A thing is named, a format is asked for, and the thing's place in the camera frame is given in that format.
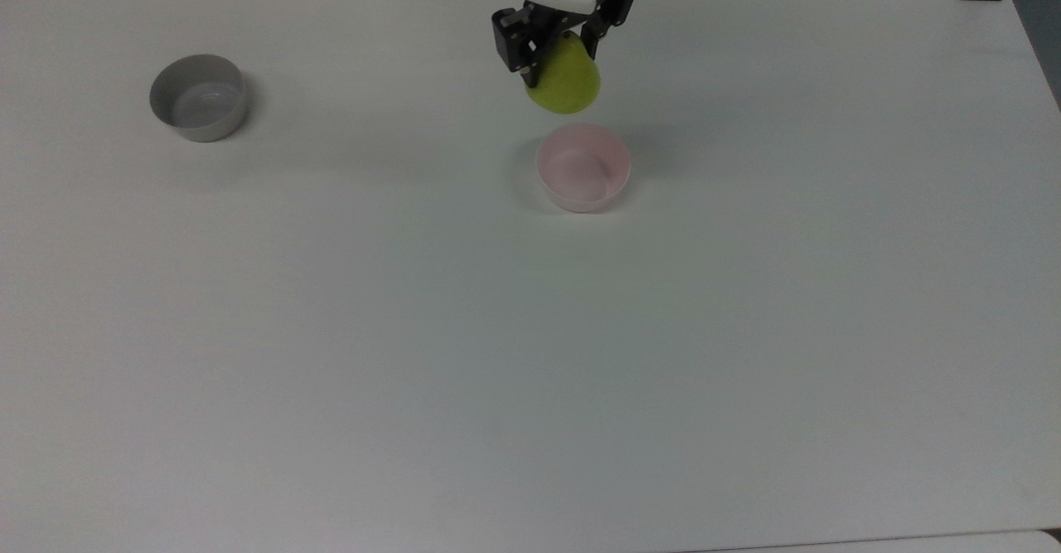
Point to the grey bowl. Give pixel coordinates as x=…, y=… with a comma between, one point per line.
x=199, y=101

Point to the pink bowl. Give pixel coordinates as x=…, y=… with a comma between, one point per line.
x=584, y=172

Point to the green pear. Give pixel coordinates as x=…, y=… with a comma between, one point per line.
x=569, y=84

